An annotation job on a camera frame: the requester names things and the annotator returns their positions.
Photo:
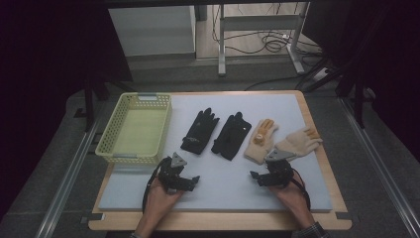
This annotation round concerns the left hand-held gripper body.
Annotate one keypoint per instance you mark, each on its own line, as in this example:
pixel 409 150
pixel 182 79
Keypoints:
pixel 171 175

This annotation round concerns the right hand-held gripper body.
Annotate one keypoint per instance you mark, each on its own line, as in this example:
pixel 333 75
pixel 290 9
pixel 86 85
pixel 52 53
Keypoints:
pixel 279 173

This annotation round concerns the beige glove with round ornament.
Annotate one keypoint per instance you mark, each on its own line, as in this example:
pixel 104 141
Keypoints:
pixel 259 150

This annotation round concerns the beige glove orange fingertips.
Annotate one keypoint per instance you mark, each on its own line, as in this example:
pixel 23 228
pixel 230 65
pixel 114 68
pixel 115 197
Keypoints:
pixel 298 142

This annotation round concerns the black glove with white dot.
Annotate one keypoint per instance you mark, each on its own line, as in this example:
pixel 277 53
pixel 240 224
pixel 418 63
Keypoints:
pixel 231 137

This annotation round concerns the black glove with grey mark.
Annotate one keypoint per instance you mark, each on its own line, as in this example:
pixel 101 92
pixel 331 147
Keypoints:
pixel 199 132

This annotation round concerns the pale yellow plastic basket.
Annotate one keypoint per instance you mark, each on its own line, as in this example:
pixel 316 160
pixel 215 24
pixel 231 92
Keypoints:
pixel 138 132

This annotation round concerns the person's right hand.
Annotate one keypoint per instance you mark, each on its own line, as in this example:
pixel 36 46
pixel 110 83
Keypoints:
pixel 292 198

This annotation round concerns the person's left hand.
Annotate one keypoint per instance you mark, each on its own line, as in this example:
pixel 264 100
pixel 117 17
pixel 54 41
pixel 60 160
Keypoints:
pixel 160 201

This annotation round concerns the white foam mat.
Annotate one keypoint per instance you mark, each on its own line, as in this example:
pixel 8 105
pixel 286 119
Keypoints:
pixel 231 185

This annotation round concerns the white power strip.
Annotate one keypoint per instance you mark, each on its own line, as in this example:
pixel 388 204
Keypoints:
pixel 320 74

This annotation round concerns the black stand leg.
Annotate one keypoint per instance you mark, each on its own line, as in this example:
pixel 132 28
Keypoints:
pixel 88 102
pixel 358 99

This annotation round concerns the white cabinet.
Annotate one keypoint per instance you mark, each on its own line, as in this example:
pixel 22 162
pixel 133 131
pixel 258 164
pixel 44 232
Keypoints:
pixel 152 29

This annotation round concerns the dark curtain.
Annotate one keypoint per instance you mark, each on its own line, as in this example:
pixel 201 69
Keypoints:
pixel 379 49
pixel 49 66

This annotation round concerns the aluminium rail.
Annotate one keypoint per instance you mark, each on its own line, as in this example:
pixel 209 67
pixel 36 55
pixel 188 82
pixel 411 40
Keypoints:
pixel 66 185
pixel 383 178

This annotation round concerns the white metal stand frame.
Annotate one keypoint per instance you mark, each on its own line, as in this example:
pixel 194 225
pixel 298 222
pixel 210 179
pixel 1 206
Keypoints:
pixel 261 22

